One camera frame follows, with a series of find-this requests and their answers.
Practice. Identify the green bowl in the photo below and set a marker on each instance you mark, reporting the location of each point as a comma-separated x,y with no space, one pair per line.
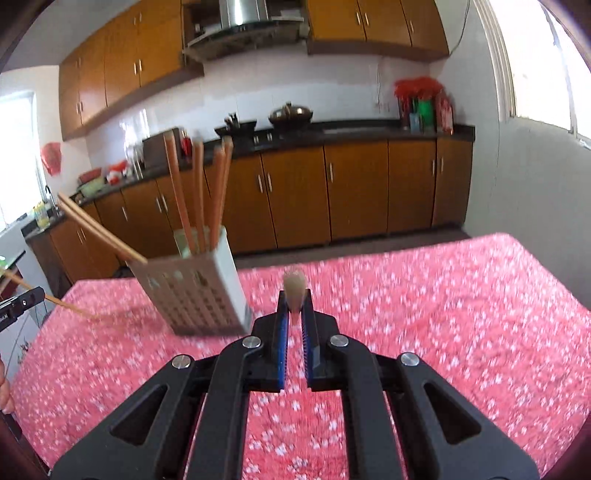
92,187

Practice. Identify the green canister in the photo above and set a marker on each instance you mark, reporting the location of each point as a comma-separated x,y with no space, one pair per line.
425,115

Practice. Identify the sink faucet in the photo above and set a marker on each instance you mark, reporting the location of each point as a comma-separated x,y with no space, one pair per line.
50,198

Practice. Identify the black wok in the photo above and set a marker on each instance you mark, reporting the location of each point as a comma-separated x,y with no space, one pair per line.
238,127

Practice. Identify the black gas cooktop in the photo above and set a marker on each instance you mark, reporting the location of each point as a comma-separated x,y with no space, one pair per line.
286,138

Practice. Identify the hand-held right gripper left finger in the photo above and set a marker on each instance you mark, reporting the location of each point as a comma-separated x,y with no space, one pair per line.
281,350

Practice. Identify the person's left hand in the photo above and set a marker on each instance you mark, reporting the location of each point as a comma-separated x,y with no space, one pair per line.
6,392

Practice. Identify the red bottle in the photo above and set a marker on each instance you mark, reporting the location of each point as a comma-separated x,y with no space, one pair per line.
186,145

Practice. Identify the white appliance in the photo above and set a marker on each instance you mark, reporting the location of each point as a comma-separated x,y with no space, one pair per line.
18,258

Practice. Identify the dark pot with lid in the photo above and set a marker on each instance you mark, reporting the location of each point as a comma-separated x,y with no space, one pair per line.
291,115

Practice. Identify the red floral tablecloth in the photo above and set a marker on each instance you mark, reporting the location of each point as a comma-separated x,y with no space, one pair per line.
438,300

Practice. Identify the red packet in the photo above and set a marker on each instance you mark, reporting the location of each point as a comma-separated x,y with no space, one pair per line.
445,115

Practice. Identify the grey perforated utensil holder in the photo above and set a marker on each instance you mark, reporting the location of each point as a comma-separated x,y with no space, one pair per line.
198,295

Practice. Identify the red plastic bag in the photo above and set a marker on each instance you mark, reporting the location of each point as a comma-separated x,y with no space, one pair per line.
51,159

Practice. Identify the steel range hood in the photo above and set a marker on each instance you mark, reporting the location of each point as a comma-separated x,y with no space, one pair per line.
242,23

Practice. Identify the wooden lower kitchen cabinets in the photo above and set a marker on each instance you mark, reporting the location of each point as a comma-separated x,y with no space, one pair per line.
355,194

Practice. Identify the red decoration bundle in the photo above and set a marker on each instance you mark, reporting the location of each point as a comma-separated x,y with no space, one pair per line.
415,87

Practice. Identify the window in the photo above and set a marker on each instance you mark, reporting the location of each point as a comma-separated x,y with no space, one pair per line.
545,60

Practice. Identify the dark countertop appliance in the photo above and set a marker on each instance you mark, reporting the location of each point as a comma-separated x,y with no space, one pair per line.
154,150

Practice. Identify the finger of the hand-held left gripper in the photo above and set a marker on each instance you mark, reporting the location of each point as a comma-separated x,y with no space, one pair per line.
25,300

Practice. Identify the yellow cup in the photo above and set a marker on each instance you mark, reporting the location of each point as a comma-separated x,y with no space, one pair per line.
42,217

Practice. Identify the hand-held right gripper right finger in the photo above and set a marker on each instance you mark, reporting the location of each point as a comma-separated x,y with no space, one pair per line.
308,350

